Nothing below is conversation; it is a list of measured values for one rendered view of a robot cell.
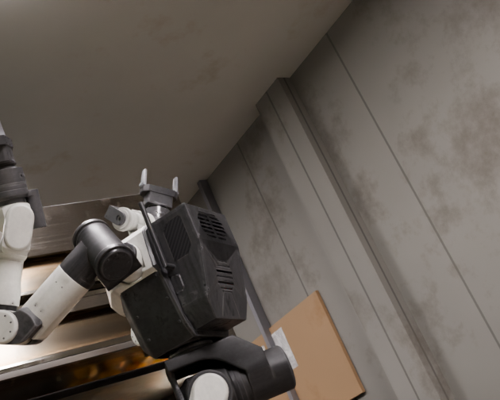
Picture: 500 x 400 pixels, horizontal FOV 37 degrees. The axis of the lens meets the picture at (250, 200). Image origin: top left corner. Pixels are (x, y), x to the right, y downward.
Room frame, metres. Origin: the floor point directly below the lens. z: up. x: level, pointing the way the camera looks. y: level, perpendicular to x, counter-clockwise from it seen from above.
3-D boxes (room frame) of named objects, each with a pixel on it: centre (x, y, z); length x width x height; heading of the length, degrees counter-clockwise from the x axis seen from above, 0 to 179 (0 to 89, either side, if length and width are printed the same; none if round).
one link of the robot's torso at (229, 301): (1.82, 0.25, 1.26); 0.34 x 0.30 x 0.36; 159
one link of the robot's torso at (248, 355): (1.85, 0.22, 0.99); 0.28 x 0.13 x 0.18; 104
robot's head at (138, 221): (1.85, 0.31, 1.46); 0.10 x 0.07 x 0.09; 159
